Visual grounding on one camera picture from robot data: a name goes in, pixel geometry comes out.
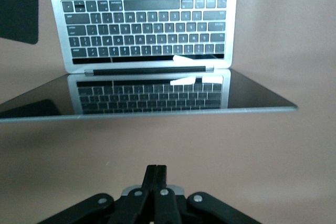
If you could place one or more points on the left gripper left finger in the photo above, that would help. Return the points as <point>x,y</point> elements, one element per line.
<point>131,205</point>

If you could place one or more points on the silver laptop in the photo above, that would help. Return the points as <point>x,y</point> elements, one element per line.
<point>147,32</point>

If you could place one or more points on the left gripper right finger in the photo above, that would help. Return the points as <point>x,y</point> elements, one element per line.
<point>168,205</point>

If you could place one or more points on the black mouse pad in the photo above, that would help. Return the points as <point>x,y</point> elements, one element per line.
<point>18,6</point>

